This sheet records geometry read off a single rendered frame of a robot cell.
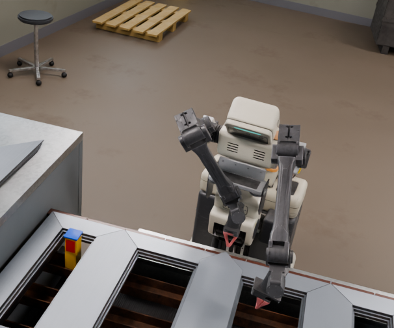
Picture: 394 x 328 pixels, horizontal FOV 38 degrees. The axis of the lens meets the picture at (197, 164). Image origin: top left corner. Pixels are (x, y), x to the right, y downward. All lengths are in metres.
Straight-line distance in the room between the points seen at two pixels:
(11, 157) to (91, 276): 0.64
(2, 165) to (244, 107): 1.04
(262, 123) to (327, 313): 0.81
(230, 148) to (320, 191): 2.14
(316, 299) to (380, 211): 2.35
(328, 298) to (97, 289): 0.90
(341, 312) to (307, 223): 1.96
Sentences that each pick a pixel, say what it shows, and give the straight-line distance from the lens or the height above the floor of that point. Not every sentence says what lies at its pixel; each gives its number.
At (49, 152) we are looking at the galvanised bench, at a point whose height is 1.05.
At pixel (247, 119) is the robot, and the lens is 2.44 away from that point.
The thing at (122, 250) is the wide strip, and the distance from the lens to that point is 2.38.
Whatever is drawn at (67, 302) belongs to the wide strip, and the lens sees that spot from 2.17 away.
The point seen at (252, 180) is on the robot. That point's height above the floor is 1.04.
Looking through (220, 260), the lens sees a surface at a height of 0.85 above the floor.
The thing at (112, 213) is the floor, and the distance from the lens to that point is 4.00.
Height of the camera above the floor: 2.39
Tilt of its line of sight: 31 degrees down
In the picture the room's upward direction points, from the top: 8 degrees clockwise
